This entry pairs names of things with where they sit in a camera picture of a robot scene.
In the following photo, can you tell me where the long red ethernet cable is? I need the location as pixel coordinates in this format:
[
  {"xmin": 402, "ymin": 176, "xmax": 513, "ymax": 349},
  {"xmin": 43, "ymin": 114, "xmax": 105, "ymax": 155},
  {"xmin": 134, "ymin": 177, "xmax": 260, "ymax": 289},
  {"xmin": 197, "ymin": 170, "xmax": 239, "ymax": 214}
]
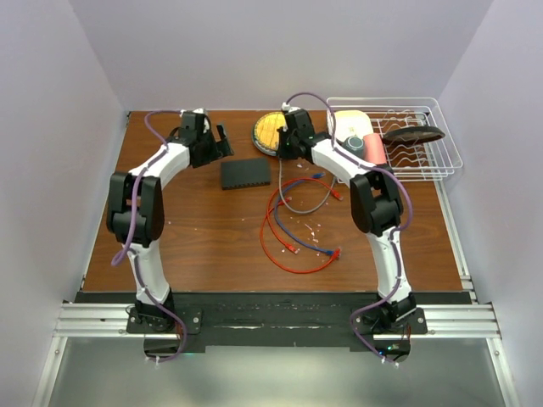
[{"xmin": 258, "ymin": 176, "xmax": 344, "ymax": 275}]

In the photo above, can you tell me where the pink cup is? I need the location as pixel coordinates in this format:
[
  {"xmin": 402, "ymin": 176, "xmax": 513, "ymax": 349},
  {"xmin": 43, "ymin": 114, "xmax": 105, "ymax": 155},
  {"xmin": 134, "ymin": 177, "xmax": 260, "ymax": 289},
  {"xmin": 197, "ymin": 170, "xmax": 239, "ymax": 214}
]
[{"xmin": 363, "ymin": 133, "xmax": 387, "ymax": 164}]

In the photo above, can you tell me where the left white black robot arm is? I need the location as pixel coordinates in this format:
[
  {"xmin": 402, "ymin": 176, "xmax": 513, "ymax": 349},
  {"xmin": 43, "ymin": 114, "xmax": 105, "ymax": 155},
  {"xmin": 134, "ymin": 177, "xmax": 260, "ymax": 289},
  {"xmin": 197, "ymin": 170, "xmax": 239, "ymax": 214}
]
[{"xmin": 106, "ymin": 108, "xmax": 233, "ymax": 332}]

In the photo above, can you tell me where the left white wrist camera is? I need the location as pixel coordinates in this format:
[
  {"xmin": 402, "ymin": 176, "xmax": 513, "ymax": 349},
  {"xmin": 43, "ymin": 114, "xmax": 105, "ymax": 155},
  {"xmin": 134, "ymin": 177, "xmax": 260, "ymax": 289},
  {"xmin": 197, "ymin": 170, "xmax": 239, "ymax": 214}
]
[{"xmin": 179, "ymin": 108, "xmax": 211, "ymax": 132}]

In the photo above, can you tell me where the grey ethernet cable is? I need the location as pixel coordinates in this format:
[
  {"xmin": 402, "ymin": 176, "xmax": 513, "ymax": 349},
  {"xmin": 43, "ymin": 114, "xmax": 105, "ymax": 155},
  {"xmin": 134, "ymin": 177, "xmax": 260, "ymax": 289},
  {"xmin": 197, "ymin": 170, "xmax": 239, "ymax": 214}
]
[{"xmin": 277, "ymin": 159, "xmax": 337, "ymax": 214}]

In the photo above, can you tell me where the cream plate in rack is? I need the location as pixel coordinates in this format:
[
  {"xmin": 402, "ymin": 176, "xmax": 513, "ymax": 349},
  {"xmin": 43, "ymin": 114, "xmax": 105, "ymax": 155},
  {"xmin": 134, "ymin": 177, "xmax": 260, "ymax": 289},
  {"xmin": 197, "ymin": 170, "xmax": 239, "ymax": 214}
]
[{"xmin": 327, "ymin": 109, "xmax": 373, "ymax": 147}]

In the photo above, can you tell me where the aluminium frame rail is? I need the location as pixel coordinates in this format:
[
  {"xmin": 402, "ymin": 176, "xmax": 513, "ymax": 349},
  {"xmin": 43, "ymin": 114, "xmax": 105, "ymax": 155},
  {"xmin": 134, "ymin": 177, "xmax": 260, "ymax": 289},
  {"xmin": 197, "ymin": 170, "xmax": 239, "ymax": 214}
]
[{"xmin": 31, "ymin": 270, "xmax": 521, "ymax": 407}]

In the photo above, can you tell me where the white wire dish rack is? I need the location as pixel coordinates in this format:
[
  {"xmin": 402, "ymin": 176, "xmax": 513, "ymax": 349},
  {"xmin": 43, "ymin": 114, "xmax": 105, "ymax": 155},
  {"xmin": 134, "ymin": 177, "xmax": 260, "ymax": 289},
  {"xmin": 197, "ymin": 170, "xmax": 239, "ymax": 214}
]
[{"xmin": 327, "ymin": 97, "xmax": 463, "ymax": 182}]

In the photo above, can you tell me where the short red ethernet cable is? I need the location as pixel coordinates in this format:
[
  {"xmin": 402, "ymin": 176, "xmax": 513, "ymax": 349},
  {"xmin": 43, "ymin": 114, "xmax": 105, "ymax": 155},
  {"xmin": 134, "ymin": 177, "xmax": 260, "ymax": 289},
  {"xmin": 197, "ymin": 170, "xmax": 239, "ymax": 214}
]
[{"xmin": 265, "ymin": 194, "xmax": 301, "ymax": 254}]

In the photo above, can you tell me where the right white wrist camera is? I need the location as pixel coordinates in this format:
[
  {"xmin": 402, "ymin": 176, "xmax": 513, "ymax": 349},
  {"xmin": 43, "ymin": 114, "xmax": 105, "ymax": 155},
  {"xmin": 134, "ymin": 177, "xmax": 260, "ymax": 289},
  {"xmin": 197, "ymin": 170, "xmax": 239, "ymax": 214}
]
[{"xmin": 281, "ymin": 101, "xmax": 299, "ymax": 114}]

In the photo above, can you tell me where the dark brown plate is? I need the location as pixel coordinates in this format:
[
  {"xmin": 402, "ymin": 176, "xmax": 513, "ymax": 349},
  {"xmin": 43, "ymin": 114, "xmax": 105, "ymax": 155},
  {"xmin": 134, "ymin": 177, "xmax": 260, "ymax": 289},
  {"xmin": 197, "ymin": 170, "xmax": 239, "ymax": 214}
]
[{"xmin": 383, "ymin": 125, "xmax": 445, "ymax": 146}]

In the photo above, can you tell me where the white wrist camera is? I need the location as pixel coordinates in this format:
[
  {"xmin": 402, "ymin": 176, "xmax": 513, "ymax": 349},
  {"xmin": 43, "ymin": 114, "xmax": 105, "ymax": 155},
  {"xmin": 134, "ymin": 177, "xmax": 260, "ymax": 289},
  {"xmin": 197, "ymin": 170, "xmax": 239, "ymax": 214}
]
[
  {"xmin": 179, "ymin": 108, "xmax": 211, "ymax": 132},
  {"xmin": 281, "ymin": 101, "xmax": 299, "ymax": 114}
]

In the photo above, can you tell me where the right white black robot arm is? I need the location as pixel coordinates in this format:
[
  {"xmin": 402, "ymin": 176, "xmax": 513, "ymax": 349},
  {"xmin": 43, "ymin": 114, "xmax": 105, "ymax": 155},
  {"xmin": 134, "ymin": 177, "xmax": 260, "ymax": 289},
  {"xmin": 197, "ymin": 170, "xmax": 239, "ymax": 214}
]
[{"xmin": 277, "ymin": 103, "xmax": 417, "ymax": 333}]

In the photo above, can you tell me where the blue ethernet cable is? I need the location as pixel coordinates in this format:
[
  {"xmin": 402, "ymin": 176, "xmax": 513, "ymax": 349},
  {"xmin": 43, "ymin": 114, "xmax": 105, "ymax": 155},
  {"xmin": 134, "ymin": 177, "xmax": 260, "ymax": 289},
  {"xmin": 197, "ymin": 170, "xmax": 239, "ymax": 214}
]
[{"xmin": 271, "ymin": 171, "xmax": 336, "ymax": 256}]

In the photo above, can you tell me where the grey mug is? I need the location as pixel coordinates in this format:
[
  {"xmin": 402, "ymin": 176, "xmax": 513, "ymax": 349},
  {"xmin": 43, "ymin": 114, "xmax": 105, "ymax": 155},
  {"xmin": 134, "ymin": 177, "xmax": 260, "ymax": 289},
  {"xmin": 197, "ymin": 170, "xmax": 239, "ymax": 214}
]
[{"xmin": 342, "ymin": 136, "xmax": 366, "ymax": 159}]

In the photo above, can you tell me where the black network switch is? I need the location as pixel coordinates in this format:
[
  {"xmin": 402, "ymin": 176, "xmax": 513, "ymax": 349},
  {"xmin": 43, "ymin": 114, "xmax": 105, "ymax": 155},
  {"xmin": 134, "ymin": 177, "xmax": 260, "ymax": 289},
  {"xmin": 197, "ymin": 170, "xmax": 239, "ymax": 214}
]
[{"xmin": 221, "ymin": 158, "xmax": 271, "ymax": 190}]

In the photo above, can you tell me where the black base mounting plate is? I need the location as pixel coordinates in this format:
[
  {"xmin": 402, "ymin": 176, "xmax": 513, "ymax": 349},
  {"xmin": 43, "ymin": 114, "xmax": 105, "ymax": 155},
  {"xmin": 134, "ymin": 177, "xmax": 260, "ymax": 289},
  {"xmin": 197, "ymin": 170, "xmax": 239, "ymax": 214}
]
[{"xmin": 126, "ymin": 293, "xmax": 428, "ymax": 356}]

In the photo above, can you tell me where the yellow round plate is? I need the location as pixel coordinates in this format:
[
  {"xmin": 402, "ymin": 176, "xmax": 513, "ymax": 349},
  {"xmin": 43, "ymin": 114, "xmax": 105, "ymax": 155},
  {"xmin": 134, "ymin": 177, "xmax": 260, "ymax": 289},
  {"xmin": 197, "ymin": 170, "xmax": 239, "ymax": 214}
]
[{"xmin": 252, "ymin": 111, "xmax": 286, "ymax": 157}]

